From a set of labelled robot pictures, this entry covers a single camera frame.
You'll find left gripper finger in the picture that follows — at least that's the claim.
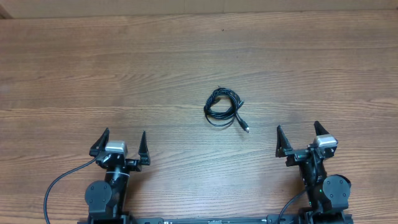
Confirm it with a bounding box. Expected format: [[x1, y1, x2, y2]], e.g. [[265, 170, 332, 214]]
[[138, 131, 150, 166], [89, 128, 109, 157]]

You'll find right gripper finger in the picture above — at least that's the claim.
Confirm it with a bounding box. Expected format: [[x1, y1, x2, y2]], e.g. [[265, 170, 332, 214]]
[[313, 121, 329, 136], [275, 125, 292, 157]]

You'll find thick black USB cable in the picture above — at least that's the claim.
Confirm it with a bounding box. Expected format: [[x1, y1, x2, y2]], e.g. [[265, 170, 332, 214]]
[[203, 87, 243, 128]]

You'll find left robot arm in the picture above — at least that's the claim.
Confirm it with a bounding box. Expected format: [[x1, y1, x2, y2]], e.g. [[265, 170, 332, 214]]
[[85, 129, 150, 224]]

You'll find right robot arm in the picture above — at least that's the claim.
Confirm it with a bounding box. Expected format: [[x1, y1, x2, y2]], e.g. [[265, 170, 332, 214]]
[[275, 121, 353, 224]]

